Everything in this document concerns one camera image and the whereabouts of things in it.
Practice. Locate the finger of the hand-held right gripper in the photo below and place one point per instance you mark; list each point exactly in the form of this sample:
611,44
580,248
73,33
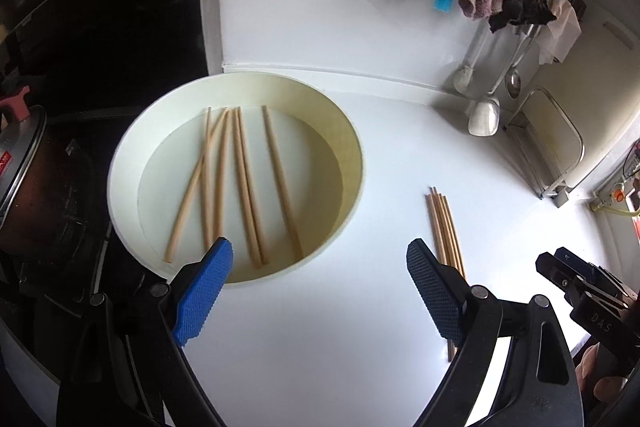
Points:
597,274
560,274

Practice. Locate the gas valve with orange knob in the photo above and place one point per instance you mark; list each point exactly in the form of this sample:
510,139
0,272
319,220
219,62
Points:
619,196

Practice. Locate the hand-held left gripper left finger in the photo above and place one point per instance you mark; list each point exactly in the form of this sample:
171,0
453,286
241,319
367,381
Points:
205,292

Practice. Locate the metal ladle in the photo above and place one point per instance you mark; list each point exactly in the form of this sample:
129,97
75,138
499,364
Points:
514,83

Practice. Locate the metal spatula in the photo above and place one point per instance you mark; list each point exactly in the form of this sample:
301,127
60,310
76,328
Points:
484,119

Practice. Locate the white round basin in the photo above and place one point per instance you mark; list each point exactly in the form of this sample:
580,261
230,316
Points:
330,132

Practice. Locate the metal board rack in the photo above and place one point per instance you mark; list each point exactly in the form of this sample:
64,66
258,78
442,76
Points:
550,193

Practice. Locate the black gas stove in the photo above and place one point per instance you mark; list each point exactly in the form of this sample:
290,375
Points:
115,287

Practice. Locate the white dish brush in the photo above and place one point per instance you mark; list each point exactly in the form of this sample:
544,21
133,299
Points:
464,79

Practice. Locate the blue silicone brush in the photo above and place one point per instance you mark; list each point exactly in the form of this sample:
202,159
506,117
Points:
443,1

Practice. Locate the bundle of wooden chopsticks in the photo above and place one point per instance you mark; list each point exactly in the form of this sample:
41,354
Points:
445,232

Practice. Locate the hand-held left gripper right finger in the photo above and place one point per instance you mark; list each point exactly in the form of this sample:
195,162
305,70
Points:
435,297

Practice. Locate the pile of wooden chopsticks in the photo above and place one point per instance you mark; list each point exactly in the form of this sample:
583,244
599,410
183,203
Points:
248,187

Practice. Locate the white cloth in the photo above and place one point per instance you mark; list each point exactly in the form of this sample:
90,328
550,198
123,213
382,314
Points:
560,32

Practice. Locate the dark cloth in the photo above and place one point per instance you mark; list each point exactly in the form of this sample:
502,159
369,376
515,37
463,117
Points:
520,7

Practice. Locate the dark cooking pot with lid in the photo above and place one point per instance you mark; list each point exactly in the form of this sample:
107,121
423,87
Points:
40,187

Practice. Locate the person's right hand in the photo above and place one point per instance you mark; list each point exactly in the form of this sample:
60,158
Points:
597,377

